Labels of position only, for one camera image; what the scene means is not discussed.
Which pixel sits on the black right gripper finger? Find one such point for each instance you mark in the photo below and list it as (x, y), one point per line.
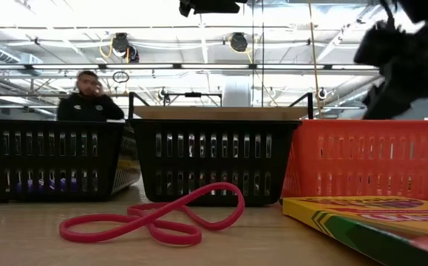
(383, 107)

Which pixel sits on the red rubber band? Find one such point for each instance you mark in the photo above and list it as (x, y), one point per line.
(240, 207)

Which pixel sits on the orange plastic basket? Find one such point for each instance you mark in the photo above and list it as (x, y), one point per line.
(365, 129)

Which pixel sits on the long ceiling light bar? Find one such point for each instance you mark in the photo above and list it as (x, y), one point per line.
(213, 66)

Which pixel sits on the small black ceiling reel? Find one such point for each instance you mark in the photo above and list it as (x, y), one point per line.
(321, 93)
(162, 94)

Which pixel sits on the white building column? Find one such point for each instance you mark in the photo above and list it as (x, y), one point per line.
(236, 94)

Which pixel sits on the wooden riser shelf black legs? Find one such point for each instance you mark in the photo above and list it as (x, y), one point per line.
(221, 112)

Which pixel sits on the Crayola crayon box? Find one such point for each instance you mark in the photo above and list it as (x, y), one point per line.
(365, 221)

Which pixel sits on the black plastic basket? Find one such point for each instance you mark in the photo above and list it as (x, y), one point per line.
(213, 127)
(51, 125)

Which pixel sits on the person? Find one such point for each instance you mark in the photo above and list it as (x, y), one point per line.
(88, 109)

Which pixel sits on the distant black metal frame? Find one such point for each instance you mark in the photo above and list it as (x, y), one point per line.
(193, 94)

